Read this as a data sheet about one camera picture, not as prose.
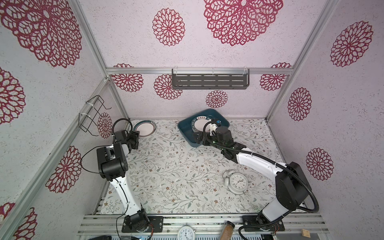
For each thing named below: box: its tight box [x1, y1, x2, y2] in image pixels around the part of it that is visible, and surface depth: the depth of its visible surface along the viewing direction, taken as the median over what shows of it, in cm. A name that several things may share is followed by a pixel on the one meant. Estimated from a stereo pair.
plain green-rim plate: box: [132, 120, 157, 138], surface depth 118 cm
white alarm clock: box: [222, 170, 248, 195], surface depth 85 cm
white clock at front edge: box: [177, 222, 196, 240], surface depth 70 cm
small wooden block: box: [302, 228, 311, 238], surface depth 73 cm
